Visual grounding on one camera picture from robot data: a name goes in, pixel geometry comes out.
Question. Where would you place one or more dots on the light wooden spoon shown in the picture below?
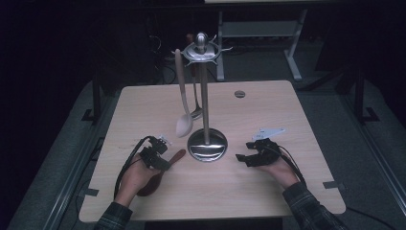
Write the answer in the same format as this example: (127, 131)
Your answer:
(184, 126)

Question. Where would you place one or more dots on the grey round grommet cap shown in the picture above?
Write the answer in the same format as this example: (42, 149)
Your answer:
(240, 94)

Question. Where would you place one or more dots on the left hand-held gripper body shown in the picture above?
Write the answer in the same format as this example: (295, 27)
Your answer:
(151, 155)

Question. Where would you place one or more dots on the metal utensil stand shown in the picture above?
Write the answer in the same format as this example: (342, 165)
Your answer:
(207, 145)

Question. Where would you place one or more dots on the white metal desk frame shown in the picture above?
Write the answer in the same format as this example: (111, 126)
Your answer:
(261, 28)

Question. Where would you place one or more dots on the person's right hand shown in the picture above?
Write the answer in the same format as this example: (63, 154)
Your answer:
(282, 174)

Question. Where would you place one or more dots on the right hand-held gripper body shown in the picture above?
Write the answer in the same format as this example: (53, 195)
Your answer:
(268, 155)

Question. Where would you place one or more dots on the black metal stand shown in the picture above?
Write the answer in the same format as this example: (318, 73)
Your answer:
(95, 99)
(360, 96)

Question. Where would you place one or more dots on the dark brown wooden spoon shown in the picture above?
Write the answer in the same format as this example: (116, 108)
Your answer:
(177, 156)

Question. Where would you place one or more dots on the person's left hand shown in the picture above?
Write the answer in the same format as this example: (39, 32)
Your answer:
(135, 180)

